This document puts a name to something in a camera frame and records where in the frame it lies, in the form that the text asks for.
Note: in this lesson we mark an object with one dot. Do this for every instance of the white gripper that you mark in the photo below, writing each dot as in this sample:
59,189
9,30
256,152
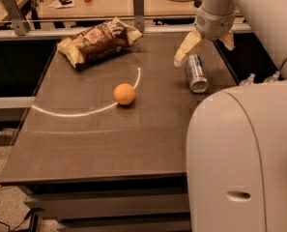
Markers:
213,25

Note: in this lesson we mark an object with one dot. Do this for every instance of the silver redbull can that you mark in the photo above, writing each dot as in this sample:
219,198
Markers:
197,79

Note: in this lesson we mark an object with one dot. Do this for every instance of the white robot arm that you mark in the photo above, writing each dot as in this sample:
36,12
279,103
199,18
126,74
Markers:
237,138

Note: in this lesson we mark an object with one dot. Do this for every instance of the black mesh pen cup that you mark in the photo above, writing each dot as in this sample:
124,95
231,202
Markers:
197,3

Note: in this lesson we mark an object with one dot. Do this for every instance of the clear sanitizer bottle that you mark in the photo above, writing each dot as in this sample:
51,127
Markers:
249,80
272,78

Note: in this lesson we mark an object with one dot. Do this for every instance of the orange fruit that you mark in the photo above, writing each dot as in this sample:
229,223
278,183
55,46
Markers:
124,94

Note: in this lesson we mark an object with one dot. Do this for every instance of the brown chip bag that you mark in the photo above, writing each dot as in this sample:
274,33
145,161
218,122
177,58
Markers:
99,41

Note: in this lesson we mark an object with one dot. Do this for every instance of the grey table drawer base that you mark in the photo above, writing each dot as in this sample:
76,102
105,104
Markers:
157,204

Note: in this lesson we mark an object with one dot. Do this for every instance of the grey metal bracket middle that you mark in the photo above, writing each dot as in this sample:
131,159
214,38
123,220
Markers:
138,14

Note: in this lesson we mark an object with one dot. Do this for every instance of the grey metal bracket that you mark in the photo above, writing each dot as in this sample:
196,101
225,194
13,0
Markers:
20,25
138,14

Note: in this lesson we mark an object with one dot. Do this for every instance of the grey metal bracket left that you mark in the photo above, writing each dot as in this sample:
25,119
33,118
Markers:
20,25

